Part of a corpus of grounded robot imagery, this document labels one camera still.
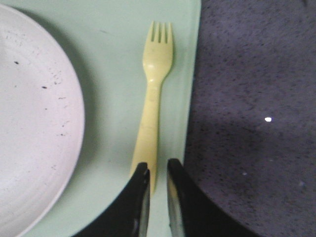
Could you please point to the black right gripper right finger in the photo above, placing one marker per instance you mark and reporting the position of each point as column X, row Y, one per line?
column 192, row 213

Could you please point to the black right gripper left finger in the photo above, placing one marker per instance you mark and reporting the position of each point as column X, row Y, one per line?
column 128, row 214

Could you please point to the white speckled plate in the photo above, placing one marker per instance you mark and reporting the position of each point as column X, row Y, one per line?
column 41, row 122

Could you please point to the yellow plastic fork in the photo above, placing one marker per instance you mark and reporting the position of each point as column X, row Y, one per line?
column 157, row 62

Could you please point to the light green plastic tray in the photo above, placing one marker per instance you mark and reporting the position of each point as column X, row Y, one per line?
column 104, row 41

